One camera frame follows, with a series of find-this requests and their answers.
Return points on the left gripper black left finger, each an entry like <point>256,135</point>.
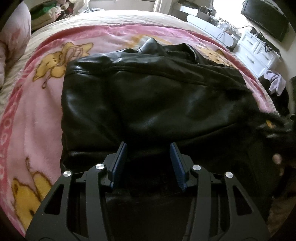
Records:
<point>51,222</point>

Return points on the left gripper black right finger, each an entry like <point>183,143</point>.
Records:
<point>220,209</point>

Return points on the black leather jacket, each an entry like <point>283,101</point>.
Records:
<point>155,95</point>

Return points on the pile of folded clothes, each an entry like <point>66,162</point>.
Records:
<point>47,12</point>

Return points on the pink bear print blanket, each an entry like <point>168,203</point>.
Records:
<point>31,131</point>

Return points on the lilac cloth on floor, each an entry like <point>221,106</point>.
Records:
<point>277,82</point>

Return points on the white drawer dresser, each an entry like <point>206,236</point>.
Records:
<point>255,54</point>

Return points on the white rounded side cabinet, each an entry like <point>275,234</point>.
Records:
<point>218,34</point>

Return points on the beige bed cover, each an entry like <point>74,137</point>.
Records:
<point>99,18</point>

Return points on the pink quilted duvet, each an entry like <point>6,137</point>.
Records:
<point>15,36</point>

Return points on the black wall television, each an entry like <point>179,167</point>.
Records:
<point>267,17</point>

